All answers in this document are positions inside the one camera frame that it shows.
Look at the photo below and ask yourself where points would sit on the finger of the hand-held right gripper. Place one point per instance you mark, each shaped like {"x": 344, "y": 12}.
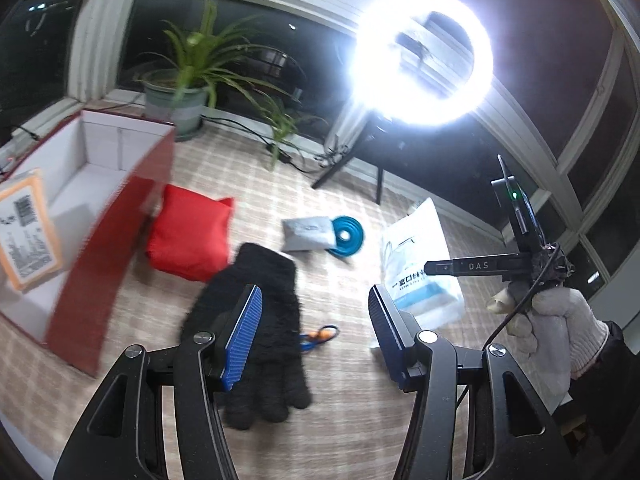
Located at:
{"x": 470, "y": 265}

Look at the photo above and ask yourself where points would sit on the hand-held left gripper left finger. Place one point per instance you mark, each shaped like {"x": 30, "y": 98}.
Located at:
{"x": 245, "y": 330}

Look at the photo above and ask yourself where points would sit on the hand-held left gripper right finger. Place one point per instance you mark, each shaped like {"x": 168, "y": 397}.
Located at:
{"x": 382, "y": 320}

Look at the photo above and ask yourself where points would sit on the black knitted glove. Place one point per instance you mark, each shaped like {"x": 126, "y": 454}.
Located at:
{"x": 265, "y": 280}

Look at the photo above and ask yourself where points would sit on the white soft tissue pack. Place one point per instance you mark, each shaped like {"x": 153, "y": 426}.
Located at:
{"x": 415, "y": 240}

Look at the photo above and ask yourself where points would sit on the grey striped packet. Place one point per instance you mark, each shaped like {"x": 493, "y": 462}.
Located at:
{"x": 306, "y": 234}

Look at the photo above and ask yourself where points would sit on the red cardboard box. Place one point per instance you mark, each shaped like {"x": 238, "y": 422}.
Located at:
{"x": 100, "y": 270}

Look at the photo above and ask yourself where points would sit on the person's right forearm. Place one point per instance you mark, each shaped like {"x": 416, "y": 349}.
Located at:
{"x": 607, "y": 380}

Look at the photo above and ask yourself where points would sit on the person's right hand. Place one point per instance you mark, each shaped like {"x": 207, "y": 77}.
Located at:
{"x": 555, "y": 325}

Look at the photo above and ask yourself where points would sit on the small orange blue tool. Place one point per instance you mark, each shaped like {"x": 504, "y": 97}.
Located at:
{"x": 320, "y": 335}

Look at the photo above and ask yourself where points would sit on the blue round disc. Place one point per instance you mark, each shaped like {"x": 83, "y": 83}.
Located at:
{"x": 350, "y": 240}

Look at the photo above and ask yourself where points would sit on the red cushion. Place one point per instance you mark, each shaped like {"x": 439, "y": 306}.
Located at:
{"x": 187, "y": 232}

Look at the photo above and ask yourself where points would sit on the black tripod stand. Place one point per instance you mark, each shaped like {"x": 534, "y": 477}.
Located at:
{"x": 350, "y": 147}

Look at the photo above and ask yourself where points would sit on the small green plant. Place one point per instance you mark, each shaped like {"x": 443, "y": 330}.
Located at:
{"x": 282, "y": 127}

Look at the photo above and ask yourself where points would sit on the orange edged tissue packet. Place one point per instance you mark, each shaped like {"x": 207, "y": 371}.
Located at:
{"x": 27, "y": 230}

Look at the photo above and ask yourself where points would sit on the large potted green plant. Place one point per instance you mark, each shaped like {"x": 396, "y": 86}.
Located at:
{"x": 175, "y": 100}

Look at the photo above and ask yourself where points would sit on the white window frame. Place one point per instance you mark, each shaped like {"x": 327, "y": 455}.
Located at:
{"x": 95, "y": 25}

